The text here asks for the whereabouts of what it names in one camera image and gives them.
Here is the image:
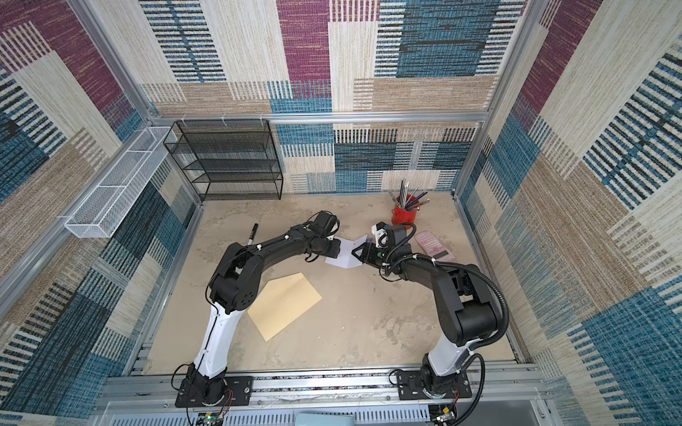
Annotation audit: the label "white letter paper blue border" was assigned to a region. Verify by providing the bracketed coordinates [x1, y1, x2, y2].
[325, 234, 368, 269]

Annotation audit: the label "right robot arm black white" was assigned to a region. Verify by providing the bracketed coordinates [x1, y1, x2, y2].
[351, 222, 510, 399]

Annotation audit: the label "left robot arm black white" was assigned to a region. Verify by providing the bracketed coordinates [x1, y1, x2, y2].
[180, 211, 340, 402]

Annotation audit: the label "tan manila envelope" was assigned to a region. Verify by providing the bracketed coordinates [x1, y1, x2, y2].
[248, 273, 321, 342]

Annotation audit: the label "red pen cup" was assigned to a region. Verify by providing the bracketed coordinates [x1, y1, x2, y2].
[391, 206, 418, 225]

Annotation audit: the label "pink calculator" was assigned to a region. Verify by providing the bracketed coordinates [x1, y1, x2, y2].
[414, 231, 456, 263]

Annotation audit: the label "pens in red cup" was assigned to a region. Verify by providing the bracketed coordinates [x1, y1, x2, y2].
[389, 180, 430, 212]

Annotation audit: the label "black and white marker pen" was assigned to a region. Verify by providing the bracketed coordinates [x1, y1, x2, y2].
[247, 223, 259, 245]

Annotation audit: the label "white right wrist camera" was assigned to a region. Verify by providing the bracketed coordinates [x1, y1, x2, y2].
[371, 222, 387, 248]

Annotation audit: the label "black mesh wire shelf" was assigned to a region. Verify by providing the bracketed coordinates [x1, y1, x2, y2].
[163, 119, 283, 202]

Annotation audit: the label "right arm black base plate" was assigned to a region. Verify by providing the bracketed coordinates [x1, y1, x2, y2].
[389, 369, 472, 400]

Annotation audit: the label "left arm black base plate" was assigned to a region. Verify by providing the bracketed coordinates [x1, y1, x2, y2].
[174, 376, 254, 408]

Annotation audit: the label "white mesh wire basket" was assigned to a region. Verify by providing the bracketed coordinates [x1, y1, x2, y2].
[65, 127, 170, 239]

